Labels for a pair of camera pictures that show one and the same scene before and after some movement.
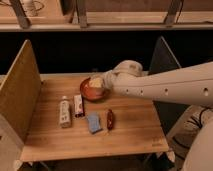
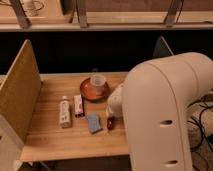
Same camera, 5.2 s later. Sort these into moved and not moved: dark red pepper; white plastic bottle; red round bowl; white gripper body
Moved: white gripper body
Not moved: dark red pepper; red round bowl; white plastic bottle
